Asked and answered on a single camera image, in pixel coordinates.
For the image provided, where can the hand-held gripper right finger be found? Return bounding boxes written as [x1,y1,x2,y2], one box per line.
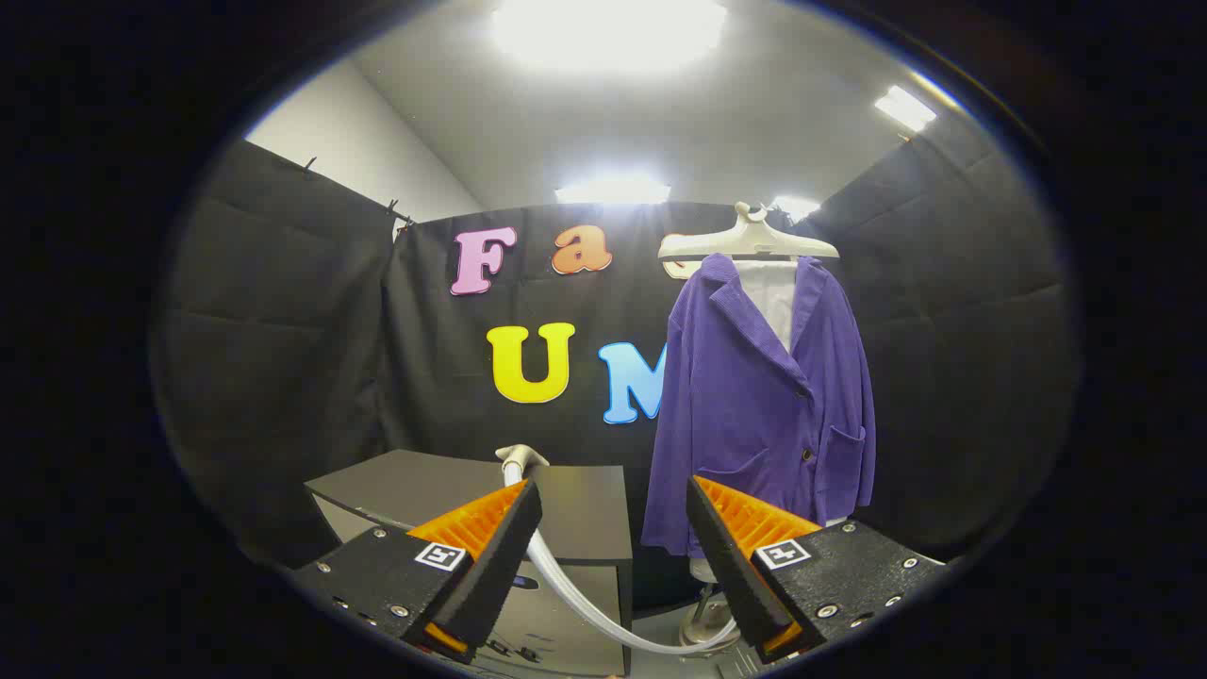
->
[686,474,949,664]

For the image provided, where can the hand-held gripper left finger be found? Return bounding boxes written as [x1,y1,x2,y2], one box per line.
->
[292,479,545,664]

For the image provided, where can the purple corduroy jacket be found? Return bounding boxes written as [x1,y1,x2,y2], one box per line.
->
[641,253,876,557]

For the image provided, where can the white clothes hanger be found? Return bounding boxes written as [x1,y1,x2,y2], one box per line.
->
[657,201,840,262]

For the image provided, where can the grey cabinet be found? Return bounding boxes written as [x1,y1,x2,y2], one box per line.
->
[304,449,635,678]

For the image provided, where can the white mannequin torso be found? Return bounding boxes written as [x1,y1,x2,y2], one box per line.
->
[681,257,850,652]

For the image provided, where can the large ceiling light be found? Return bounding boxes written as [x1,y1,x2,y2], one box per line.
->
[490,0,729,76]

